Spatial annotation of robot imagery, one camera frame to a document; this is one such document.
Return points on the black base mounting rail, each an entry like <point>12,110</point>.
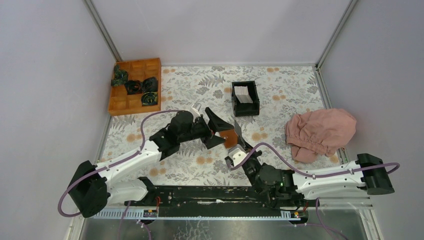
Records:
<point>212,202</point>

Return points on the orange wooden compartment tray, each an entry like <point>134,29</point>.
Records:
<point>122,104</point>

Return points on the black card box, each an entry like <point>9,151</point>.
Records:
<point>243,110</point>

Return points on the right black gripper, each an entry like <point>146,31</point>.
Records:
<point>246,146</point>

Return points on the stack of credit cards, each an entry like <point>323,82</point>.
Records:
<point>242,94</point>

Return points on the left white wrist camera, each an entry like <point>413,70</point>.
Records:
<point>196,108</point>

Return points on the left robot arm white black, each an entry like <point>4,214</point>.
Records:
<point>94,186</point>

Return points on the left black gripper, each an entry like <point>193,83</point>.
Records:
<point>216,125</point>

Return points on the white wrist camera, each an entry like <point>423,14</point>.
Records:
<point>235,157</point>
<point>196,108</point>

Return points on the green black rolled sock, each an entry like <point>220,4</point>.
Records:
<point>149,99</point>

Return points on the floral patterned table mat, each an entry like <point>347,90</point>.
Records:
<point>283,92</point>

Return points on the brown leather card holder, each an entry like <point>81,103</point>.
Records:
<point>231,138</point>

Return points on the pink crumpled cloth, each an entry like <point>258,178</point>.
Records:
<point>319,133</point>

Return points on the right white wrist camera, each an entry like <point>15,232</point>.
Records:
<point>235,157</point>

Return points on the black rolled sock right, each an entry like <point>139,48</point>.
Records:
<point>149,85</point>

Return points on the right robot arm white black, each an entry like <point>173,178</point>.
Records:
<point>368,173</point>

